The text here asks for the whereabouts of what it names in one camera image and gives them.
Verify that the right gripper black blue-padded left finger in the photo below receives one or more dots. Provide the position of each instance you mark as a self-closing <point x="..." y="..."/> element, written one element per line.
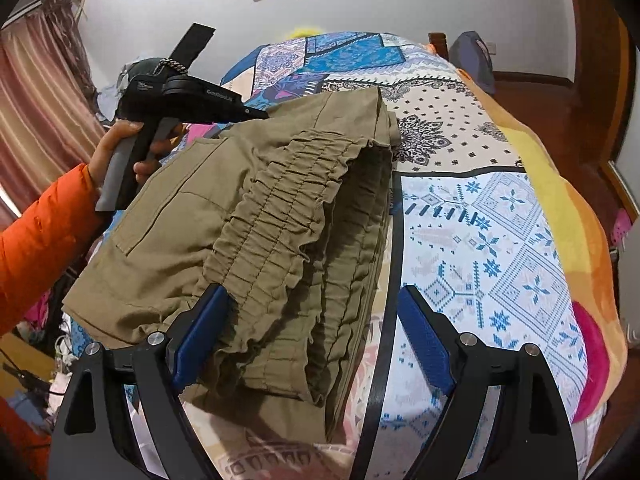
<point x="94" y="437"/>

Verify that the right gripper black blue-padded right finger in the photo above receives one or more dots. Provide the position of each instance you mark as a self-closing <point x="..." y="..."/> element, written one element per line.
<point x="504" y="399"/>

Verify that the olive khaki shorts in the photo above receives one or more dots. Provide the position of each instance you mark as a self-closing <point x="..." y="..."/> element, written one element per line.
<point x="289" y="215"/>

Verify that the orange jacket sleeve forearm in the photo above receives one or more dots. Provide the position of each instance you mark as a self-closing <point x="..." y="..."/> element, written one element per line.
<point x="50" y="236"/>

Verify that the grey plush pillow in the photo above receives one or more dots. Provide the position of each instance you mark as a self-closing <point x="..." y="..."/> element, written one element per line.
<point x="144" y="66"/>

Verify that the pink striped curtain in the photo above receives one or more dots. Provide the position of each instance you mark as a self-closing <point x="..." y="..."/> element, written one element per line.
<point x="48" y="101"/>

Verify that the orange yellow fleece blanket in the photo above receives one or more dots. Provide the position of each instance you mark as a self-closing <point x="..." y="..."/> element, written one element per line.
<point x="501" y="243"/>

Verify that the pink slipper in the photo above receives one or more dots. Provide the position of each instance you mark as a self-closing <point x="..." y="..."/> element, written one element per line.
<point x="621" y="227"/>

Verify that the grey purple backpack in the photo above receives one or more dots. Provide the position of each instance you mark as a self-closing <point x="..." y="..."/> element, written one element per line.
<point x="470" y="53"/>

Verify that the brown wooden door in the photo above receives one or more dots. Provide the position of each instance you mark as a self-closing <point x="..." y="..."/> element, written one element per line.
<point x="605" y="70"/>

